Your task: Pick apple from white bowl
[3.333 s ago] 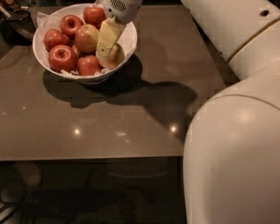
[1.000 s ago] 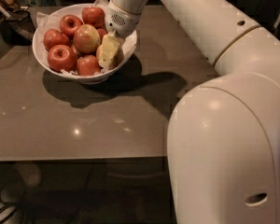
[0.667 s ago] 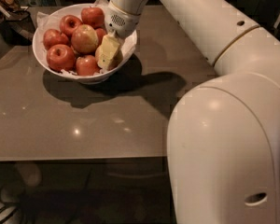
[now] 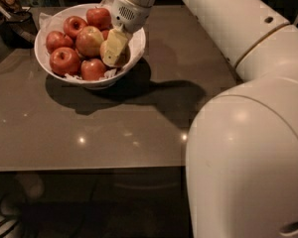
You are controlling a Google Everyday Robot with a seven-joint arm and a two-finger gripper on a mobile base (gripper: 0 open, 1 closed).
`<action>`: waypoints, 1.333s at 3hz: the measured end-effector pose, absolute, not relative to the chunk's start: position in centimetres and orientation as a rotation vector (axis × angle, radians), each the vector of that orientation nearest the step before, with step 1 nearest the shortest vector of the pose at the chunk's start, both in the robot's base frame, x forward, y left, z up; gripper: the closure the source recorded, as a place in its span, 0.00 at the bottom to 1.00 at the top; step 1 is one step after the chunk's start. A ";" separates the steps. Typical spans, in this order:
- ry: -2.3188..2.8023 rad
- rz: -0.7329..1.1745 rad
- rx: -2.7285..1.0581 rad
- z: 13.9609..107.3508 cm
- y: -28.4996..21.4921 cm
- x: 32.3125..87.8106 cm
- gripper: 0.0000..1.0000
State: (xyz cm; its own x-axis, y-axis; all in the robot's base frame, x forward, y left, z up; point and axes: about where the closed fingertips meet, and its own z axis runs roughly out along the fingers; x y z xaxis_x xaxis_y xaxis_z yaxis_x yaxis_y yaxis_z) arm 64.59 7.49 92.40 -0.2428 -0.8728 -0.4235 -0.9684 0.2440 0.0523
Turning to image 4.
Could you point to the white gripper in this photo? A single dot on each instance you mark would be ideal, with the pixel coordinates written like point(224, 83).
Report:
point(129, 15)

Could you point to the yellow-green apple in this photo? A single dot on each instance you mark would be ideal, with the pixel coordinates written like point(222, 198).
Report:
point(124, 58)

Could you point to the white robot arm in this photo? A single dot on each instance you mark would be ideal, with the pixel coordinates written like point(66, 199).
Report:
point(242, 148)

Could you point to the small red apple hidden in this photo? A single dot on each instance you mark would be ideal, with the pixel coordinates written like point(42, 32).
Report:
point(105, 34)

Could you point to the red-green apple centre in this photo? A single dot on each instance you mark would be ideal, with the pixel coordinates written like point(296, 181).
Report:
point(88, 41)

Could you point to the red apple back right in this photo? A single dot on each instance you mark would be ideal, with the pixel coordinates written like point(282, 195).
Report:
point(98, 17)

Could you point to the red apple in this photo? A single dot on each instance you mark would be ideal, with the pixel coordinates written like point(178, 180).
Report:
point(73, 25)
point(57, 39)
point(64, 61)
point(98, 17)
point(92, 69)

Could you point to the red apple front middle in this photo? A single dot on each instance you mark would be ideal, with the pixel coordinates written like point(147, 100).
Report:
point(92, 69)

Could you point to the white ceramic bowl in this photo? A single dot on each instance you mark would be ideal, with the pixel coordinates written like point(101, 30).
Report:
point(137, 47)

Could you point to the red apple back left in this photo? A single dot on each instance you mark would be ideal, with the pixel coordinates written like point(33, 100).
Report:
point(73, 25)

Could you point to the red apple front left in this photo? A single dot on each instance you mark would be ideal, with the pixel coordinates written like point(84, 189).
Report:
point(64, 61)

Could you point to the white paper bowl liner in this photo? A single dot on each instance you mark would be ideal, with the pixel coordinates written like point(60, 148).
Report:
point(135, 47)

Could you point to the black basket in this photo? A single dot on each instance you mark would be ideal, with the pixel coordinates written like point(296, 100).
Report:
point(19, 31)

